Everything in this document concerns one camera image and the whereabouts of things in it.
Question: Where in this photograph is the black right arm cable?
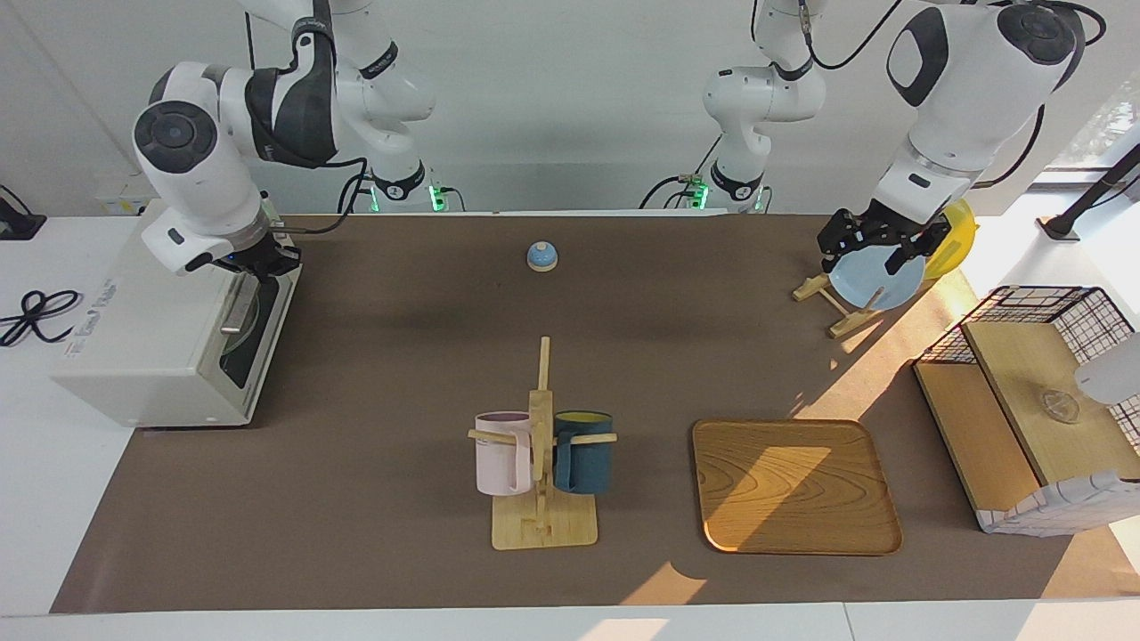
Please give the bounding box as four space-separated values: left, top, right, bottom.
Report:
267 158 368 237

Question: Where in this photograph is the coiled black cable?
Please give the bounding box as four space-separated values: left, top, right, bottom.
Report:
0 289 84 348

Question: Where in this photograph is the yellow plate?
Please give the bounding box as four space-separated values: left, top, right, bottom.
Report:
922 199 978 281

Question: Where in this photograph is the black device with cable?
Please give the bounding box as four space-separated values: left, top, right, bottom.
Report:
0 184 47 241

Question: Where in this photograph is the light wooden mug rack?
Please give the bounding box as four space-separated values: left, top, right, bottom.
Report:
468 337 618 551

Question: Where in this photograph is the wooden lid board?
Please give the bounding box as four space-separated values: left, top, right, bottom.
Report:
962 320 1140 487

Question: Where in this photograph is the white checked cloth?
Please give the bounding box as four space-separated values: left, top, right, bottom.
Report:
977 469 1140 538

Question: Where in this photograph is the dark blue mug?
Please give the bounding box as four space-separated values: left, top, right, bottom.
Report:
552 410 615 496

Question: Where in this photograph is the white cylinder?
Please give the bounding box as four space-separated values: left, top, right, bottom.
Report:
1073 331 1140 407

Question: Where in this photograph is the wooden box side panel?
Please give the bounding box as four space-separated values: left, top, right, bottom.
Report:
913 361 1043 533

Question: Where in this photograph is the pink mug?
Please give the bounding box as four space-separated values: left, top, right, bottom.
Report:
475 411 535 497

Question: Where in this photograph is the black right base cable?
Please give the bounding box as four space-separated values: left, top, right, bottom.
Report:
337 172 377 215

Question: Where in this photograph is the white toaster oven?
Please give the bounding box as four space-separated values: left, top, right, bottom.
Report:
51 200 304 428

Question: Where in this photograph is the black base cable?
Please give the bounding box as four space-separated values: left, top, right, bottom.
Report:
639 134 724 211
337 172 377 215

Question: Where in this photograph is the glass oven door with handle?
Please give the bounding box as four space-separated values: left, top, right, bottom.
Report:
200 263 304 421

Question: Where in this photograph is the light wooden plate rack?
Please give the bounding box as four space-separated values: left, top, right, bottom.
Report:
793 267 892 339

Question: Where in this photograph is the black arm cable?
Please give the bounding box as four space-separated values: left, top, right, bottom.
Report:
267 158 368 237
797 0 1107 190

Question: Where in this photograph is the light blue plate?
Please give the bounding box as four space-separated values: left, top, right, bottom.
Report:
826 240 927 312

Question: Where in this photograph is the brown table mat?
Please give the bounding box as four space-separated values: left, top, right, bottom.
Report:
51 214 1140 615

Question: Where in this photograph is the black left base cable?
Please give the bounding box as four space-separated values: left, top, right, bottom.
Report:
639 134 724 211

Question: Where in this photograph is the brown wooden tray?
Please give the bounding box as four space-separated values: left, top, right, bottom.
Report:
692 419 903 556

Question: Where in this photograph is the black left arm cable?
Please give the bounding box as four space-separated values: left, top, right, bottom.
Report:
797 0 1107 190

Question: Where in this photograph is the black wire basket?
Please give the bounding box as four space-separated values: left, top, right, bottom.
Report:
916 286 1140 446

